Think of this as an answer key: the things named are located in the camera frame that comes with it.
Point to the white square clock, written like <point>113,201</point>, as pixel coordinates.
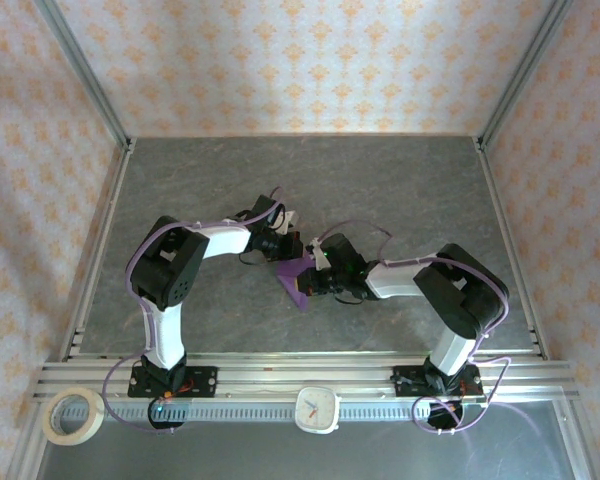
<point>317,410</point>

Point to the aluminium corner post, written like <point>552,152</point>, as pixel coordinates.
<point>522,65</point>
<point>87,75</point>

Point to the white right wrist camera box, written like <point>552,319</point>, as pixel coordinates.
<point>320,252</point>

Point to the purple paper sheet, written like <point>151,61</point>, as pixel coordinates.
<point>290,282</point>

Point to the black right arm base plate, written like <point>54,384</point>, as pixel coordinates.
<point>405,382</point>

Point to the beige masking tape roll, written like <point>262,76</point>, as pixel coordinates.
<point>75,440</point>

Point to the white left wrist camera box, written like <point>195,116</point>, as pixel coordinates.
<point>290,221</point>

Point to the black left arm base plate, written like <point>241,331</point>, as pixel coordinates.
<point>205,382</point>

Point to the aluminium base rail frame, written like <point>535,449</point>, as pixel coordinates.
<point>280,372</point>

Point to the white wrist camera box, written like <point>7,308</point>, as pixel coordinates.
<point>320,252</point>
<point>290,221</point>

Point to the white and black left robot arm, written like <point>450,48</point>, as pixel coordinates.
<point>165,270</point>

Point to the aluminium side rail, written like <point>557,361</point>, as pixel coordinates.
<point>495,195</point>
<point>100,250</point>

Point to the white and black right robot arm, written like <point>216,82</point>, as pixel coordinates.
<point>460,290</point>

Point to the grey metal shelf panel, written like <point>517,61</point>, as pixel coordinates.
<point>230,455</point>

